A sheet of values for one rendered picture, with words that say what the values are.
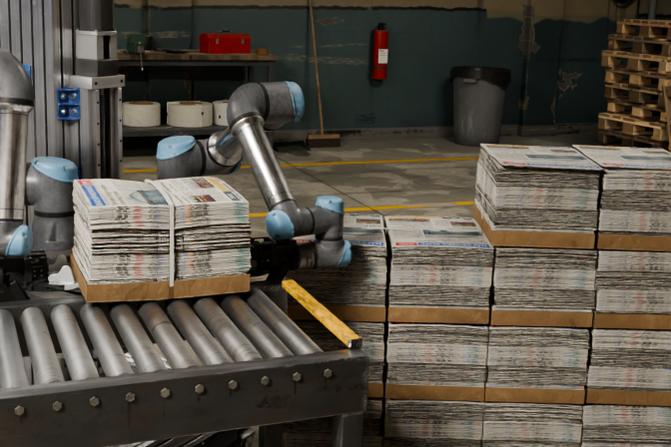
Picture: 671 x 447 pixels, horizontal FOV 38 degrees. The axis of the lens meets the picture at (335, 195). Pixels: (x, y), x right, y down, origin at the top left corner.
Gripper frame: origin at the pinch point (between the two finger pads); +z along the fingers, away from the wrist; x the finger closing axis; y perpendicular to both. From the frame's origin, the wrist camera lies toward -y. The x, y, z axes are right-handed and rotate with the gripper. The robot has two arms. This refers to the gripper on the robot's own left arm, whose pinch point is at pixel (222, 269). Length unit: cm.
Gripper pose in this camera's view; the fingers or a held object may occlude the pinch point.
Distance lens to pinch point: 257.8
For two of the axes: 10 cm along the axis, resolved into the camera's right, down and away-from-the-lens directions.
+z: -9.2, 0.5, -3.8
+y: 0.4, -9.8, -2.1
